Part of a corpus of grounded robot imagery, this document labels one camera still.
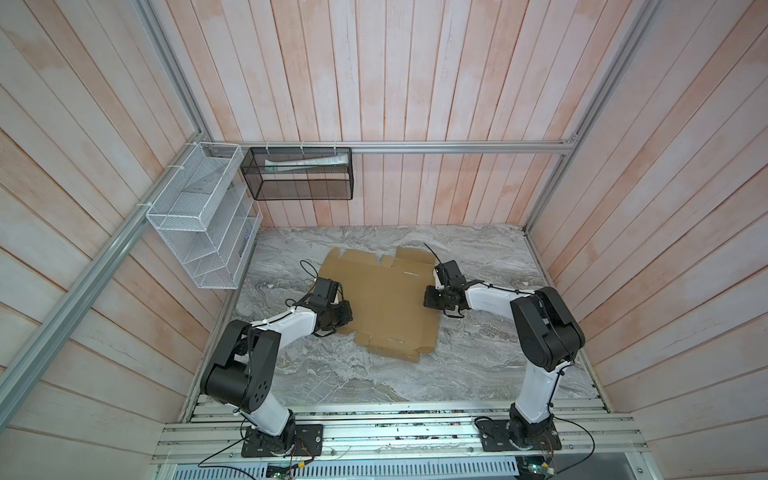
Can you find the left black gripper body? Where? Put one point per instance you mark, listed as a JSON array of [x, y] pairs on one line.
[[329, 325]]

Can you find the brown cardboard box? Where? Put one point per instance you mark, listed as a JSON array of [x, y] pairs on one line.
[[386, 296]]

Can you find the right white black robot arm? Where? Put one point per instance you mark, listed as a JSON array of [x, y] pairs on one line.
[[549, 337]]

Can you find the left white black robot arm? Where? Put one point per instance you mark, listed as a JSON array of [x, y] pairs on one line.
[[241, 369]]

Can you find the white paper in basket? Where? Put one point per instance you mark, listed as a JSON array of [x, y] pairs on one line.
[[285, 164]]

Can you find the black wire mesh basket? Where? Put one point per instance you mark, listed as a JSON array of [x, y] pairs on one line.
[[297, 186]]

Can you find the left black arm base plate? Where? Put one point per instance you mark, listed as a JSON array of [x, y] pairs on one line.
[[301, 440]]

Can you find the white wire mesh shelf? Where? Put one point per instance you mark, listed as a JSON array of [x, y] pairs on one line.
[[205, 216]]

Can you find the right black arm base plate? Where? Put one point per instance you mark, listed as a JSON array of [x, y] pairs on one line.
[[516, 435]]

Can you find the aluminium frame rail front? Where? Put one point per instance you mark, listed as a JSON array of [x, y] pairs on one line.
[[410, 429]]

